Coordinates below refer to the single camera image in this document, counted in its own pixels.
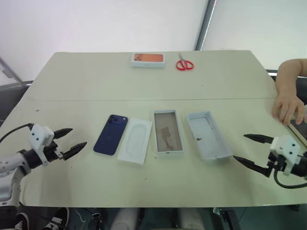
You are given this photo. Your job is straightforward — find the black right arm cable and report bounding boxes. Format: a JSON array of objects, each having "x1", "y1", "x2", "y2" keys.
[{"x1": 273, "y1": 169, "x2": 307, "y2": 190}]

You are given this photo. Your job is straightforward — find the orange printed phone box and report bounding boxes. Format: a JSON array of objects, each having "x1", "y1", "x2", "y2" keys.
[{"x1": 130, "y1": 53, "x2": 166, "y2": 69}]

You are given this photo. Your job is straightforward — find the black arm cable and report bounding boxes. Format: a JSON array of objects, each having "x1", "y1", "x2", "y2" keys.
[
  {"x1": 0, "y1": 123, "x2": 34, "y2": 144},
  {"x1": 273, "y1": 169, "x2": 307, "y2": 190}
]

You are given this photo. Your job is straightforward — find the white rounded leg shell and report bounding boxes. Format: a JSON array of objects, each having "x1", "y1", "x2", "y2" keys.
[
  {"x1": 176, "y1": 207, "x2": 205, "y2": 230},
  {"x1": 111, "y1": 207, "x2": 141, "y2": 230}
]

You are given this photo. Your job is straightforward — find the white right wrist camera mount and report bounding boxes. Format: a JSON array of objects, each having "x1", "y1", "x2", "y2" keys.
[{"x1": 269, "y1": 134, "x2": 301, "y2": 177}]

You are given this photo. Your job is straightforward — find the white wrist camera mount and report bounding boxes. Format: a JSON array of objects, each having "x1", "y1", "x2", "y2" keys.
[
  {"x1": 30, "y1": 124, "x2": 56, "y2": 167},
  {"x1": 269, "y1": 134, "x2": 301, "y2": 177}
]

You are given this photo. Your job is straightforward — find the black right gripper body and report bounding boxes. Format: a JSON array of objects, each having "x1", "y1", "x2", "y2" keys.
[{"x1": 266, "y1": 153, "x2": 287, "y2": 177}]

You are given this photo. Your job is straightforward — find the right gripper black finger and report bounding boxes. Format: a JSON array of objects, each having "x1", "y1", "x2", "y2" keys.
[
  {"x1": 243, "y1": 134, "x2": 274, "y2": 145},
  {"x1": 233, "y1": 155, "x2": 270, "y2": 178}
]

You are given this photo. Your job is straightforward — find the black metal table bracket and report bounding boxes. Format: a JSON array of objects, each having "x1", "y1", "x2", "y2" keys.
[
  {"x1": 92, "y1": 212, "x2": 109, "y2": 230},
  {"x1": 213, "y1": 207, "x2": 241, "y2": 230}
]

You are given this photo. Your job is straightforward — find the white moulded insert tray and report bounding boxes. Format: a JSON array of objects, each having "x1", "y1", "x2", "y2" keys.
[{"x1": 117, "y1": 117, "x2": 154, "y2": 165}]

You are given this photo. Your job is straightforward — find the person's bare hand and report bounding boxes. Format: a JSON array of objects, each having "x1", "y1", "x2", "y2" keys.
[{"x1": 272, "y1": 94, "x2": 307, "y2": 126}]

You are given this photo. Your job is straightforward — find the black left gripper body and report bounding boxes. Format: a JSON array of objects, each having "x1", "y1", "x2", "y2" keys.
[{"x1": 44, "y1": 138, "x2": 67, "y2": 164}]

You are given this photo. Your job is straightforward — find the dark window frame post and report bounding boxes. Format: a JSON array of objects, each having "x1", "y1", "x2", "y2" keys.
[{"x1": 194, "y1": 0, "x2": 218, "y2": 51}]

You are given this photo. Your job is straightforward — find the black white sneaker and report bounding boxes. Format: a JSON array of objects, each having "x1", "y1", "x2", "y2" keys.
[
  {"x1": 42, "y1": 207, "x2": 71, "y2": 230},
  {"x1": 14, "y1": 212, "x2": 31, "y2": 230}
]

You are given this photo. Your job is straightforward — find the white phone box base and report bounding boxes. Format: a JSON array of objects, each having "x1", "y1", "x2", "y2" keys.
[{"x1": 153, "y1": 109, "x2": 186, "y2": 157}]

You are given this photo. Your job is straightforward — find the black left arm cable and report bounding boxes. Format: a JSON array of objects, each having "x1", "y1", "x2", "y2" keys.
[{"x1": 0, "y1": 123, "x2": 34, "y2": 144}]

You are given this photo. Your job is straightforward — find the white phone box lid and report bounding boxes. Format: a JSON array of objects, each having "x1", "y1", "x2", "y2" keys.
[{"x1": 186, "y1": 110, "x2": 233, "y2": 162}]

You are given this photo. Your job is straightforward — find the dark blue smartphone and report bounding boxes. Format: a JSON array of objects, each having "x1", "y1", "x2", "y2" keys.
[{"x1": 93, "y1": 114, "x2": 129, "y2": 157}]

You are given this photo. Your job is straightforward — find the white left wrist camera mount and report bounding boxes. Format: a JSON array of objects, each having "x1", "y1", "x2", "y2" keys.
[{"x1": 30, "y1": 124, "x2": 56, "y2": 167}]

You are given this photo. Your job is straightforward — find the red handled scissors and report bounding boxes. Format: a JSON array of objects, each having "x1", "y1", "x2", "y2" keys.
[{"x1": 176, "y1": 52, "x2": 194, "y2": 71}]

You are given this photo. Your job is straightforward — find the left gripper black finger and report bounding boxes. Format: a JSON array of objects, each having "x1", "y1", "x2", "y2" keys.
[
  {"x1": 53, "y1": 128, "x2": 73, "y2": 139},
  {"x1": 62, "y1": 141, "x2": 88, "y2": 161}
]

